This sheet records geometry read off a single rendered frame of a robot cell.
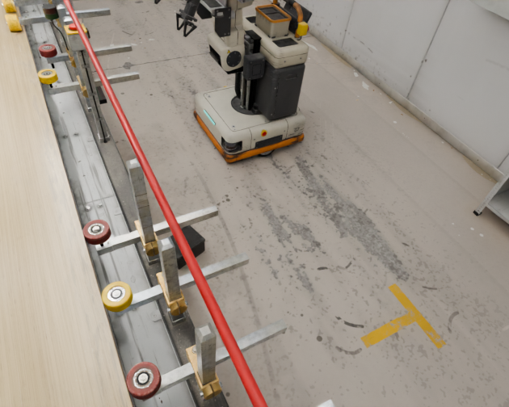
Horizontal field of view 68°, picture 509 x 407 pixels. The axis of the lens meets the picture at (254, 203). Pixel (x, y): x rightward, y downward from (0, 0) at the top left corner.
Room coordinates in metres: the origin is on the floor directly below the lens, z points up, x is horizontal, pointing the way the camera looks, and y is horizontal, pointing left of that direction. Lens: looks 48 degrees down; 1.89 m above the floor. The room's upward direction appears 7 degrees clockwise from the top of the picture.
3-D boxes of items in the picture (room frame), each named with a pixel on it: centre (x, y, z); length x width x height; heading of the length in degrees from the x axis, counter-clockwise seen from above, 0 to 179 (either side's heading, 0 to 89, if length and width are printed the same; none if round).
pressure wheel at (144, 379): (0.28, 0.21, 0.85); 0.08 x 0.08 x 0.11
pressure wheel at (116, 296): (0.49, 0.35, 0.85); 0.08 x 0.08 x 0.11
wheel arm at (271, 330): (0.39, 0.05, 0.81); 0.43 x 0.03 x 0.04; 123
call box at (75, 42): (1.37, 0.74, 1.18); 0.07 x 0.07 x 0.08; 33
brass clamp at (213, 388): (0.35, 0.08, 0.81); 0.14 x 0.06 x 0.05; 33
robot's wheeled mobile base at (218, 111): (2.45, 0.13, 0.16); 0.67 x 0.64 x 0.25; 124
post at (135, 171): (0.75, 0.34, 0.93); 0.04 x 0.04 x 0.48; 33
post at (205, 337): (0.33, 0.07, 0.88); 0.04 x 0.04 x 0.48; 33
